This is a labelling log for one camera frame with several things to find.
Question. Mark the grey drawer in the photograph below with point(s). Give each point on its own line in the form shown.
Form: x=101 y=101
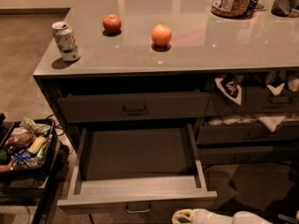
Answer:
x=136 y=171
x=133 y=106
x=236 y=155
x=243 y=133
x=254 y=100

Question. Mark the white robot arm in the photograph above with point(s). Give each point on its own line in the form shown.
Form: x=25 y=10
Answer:
x=244 y=217

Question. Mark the white packets in drawer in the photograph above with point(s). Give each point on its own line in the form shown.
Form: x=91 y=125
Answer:
x=270 y=121

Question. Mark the black white snack bag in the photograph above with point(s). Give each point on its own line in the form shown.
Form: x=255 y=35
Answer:
x=230 y=86

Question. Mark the grey cabinet with countertop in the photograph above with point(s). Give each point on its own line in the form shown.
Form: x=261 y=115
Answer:
x=203 y=46

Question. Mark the black tray of snacks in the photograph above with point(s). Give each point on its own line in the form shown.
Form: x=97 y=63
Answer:
x=27 y=148

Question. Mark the orange fruit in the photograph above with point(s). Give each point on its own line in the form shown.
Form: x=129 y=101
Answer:
x=161 y=35

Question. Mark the red apple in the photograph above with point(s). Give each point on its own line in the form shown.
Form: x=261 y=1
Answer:
x=112 y=23

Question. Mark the green white soda can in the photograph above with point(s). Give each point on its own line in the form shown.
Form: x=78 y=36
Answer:
x=65 y=40

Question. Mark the jar of nuts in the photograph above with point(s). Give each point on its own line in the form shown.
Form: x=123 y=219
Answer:
x=229 y=8

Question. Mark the dark glass container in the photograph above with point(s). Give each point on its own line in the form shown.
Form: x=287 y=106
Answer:
x=283 y=8

